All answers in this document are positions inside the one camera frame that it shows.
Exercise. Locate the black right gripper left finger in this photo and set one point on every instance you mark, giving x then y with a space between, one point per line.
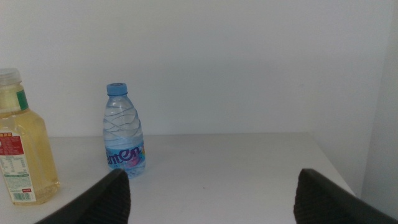
105 202

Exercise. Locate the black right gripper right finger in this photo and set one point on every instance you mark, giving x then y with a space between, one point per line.
323 202

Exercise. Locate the clear water bottle blue cap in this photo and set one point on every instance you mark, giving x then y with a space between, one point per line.
124 137

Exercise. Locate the yellow juice bottle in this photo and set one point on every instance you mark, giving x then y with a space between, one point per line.
28 149

